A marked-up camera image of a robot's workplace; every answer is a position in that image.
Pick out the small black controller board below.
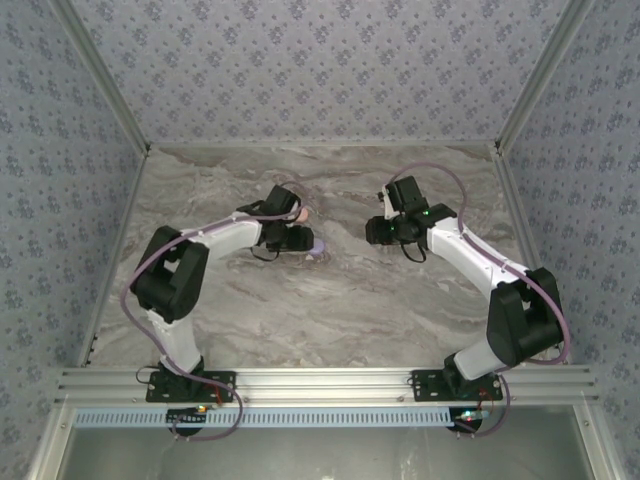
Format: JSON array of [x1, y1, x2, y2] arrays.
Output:
[[166, 405, 210, 430], [451, 407, 487, 435]]

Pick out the grey metal panel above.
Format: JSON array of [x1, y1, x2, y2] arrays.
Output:
[[54, 426, 601, 480]]

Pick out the thin black cable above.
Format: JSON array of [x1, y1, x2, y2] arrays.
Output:
[[248, 243, 282, 263], [398, 239, 428, 263]]

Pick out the thin aluminium table edge rail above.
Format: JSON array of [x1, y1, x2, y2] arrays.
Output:
[[148, 141, 499, 150]]

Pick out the aluminium table side rail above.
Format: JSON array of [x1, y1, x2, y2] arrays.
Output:
[[492, 144, 572, 369], [77, 147, 154, 371]]

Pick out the long aluminium mounting rail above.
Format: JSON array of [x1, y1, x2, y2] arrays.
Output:
[[53, 366, 600, 407]]

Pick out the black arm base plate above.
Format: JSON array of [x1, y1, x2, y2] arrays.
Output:
[[410, 368, 504, 403], [144, 369, 238, 404]]

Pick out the slanted aluminium frame post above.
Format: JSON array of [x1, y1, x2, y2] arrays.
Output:
[[48, 0, 152, 154], [496, 0, 597, 154]]

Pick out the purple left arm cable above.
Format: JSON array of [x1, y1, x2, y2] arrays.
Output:
[[122, 180, 311, 442]]

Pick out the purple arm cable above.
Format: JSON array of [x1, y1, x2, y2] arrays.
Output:
[[122, 180, 311, 442], [387, 162, 572, 439]]

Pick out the grey slotted cable duct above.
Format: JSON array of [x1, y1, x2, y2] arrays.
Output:
[[73, 405, 459, 430]]

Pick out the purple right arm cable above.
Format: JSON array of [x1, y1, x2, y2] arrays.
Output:
[[387, 162, 572, 439]]

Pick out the aluminium frame leg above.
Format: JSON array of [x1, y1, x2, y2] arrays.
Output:
[[574, 404, 620, 480], [27, 404, 76, 480]]

